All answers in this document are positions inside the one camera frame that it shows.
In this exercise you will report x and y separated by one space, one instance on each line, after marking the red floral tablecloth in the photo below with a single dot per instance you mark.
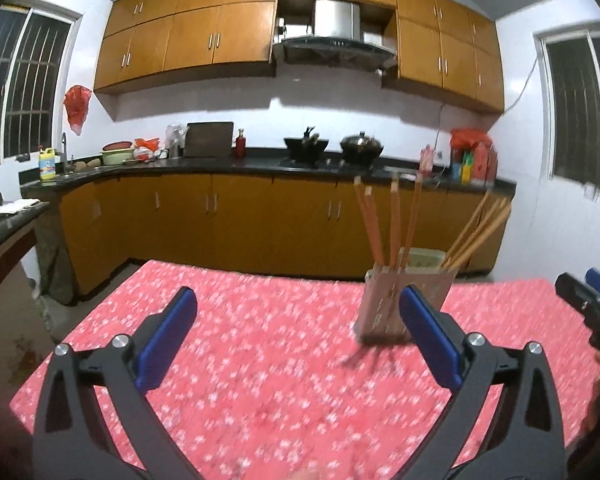
280 360

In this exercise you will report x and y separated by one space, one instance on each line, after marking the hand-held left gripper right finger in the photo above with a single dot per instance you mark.
429 340

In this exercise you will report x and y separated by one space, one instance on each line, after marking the wooden lower kitchen cabinets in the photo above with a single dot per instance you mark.
240 220

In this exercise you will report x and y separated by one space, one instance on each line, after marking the red hanging plastic bag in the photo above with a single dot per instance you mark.
77 107

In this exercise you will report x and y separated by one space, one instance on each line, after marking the beige perforated chopstick holder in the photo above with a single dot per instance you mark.
379 305

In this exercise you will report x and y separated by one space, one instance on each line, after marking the black gas hob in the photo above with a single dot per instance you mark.
325 164

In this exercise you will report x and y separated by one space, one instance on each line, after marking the metal faucet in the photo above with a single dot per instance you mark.
65 155

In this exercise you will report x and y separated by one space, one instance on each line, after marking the orange plastic bag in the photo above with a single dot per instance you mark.
146 147

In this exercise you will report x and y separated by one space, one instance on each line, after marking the steel range hood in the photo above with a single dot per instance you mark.
337 22

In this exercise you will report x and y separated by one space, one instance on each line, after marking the red bottle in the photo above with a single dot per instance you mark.
240 146

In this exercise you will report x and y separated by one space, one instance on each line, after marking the dark side counter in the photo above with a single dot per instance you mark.
0 235

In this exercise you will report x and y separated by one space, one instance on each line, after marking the barred window beside packets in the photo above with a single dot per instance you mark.
579 110

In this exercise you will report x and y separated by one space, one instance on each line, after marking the yellow detergent bottle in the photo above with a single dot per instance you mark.
47 166

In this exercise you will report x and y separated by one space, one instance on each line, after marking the black wok with utensil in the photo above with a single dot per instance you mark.
306 147

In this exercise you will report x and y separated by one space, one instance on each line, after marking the red food packets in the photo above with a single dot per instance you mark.
474 157

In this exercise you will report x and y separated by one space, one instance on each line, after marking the dark wooden cutting board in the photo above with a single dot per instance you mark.
209 140

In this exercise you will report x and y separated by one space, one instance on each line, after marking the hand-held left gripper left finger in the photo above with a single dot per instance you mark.
167 340

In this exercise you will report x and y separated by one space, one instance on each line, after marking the black wok with lid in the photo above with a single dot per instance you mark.
361 147

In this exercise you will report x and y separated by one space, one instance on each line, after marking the green basin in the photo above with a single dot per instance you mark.
116 156

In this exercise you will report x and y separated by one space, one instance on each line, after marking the black kitchen countertop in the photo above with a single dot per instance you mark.
260 162

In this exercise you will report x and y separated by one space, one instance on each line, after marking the barred window beside sink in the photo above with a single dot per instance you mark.
25 80

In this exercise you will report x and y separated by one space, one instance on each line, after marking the pink bottle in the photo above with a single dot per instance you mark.
426 161

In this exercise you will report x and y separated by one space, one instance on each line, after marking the clear plastic bag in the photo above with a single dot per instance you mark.
175 140

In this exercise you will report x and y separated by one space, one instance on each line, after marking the white cloth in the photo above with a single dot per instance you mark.
15 207

